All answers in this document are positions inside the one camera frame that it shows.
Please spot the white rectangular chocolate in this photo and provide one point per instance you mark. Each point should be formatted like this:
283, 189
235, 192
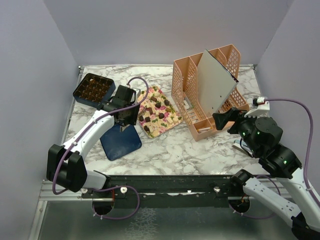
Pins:
170, 120

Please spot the grey board in organizer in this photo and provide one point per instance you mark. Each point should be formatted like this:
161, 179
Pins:
214, 83

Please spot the stapler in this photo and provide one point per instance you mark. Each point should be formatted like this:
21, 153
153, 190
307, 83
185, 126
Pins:
241, 146

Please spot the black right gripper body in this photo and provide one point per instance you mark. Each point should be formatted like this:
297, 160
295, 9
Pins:
243, 126

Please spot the floral serving tray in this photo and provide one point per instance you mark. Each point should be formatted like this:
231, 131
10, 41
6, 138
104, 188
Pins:
159, 126

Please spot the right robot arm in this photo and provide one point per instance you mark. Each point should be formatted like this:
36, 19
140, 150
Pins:
262, 135

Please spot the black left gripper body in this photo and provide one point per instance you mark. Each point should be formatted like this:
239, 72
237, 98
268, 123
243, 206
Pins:
131, 116

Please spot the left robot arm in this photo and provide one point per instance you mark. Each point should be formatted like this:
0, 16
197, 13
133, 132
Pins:
65, 163

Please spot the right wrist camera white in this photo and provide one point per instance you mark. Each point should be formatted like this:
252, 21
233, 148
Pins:
260, 107

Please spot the blue box lid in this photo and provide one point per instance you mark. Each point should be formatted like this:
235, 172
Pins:
117, 144

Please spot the glue stick with yellow cap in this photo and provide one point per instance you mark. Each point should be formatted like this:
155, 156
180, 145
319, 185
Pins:
204, 129

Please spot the white oval chocolate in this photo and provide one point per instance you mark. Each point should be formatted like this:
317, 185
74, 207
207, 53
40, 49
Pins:
176, 119

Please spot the peach plastic desk organizer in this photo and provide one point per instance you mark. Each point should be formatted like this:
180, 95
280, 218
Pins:
184, 89

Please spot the brown rectangular chocolate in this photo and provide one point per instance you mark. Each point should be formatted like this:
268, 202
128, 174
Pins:
153, 99

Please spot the blue chocolate box with insert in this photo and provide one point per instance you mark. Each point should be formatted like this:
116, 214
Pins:
94, 89

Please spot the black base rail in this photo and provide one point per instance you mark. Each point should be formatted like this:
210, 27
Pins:
168, 191

